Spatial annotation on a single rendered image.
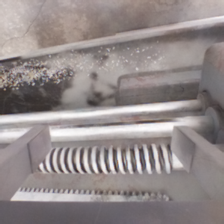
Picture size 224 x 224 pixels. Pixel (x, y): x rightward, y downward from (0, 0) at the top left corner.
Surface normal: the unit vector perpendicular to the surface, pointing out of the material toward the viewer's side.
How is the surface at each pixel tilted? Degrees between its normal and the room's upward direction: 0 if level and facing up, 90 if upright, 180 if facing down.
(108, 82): 0
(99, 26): 0
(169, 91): 0
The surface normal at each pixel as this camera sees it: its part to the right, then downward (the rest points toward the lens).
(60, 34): -0.11, 0.62
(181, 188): -0.18, -0.78
